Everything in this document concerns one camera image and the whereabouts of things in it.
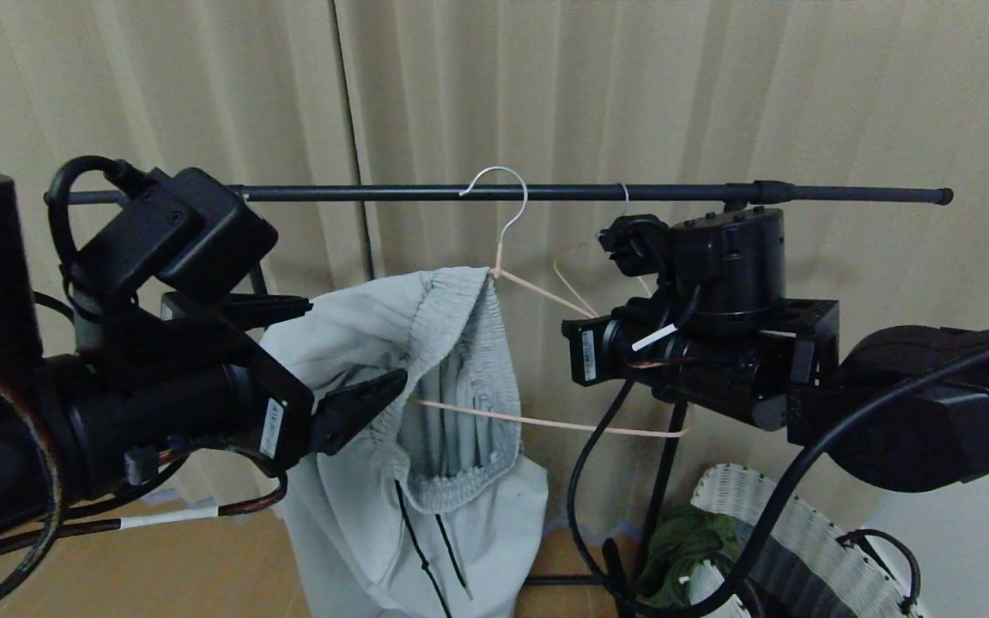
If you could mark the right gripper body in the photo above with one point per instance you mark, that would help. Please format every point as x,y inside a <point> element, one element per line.
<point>718,378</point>

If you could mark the pink clothes hanger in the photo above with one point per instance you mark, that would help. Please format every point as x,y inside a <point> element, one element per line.
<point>572,284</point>
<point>589,425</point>

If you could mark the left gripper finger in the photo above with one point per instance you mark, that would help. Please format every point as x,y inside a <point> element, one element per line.
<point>245,311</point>
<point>353,416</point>

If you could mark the green long-sleeved shirt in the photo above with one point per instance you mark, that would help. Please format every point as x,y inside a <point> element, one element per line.
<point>683,549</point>

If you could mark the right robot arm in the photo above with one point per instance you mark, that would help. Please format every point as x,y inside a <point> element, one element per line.
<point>932,412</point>

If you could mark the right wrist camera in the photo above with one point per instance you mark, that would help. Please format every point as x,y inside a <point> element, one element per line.
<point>636,245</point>

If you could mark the white laundry basket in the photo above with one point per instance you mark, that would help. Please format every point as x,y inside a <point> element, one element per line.
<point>803,515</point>

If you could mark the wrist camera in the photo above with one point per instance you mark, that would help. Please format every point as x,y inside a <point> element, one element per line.
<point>636,245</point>
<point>203,223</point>

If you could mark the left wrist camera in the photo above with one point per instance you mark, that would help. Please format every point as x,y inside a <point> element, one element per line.
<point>203,223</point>

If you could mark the beige curtain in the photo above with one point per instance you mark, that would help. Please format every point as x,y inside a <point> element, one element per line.
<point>718,86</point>

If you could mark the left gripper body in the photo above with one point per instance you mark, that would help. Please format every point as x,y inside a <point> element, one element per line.
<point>168,429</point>

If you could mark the black clothes rack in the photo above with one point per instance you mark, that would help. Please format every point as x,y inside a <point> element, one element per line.
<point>426,193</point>

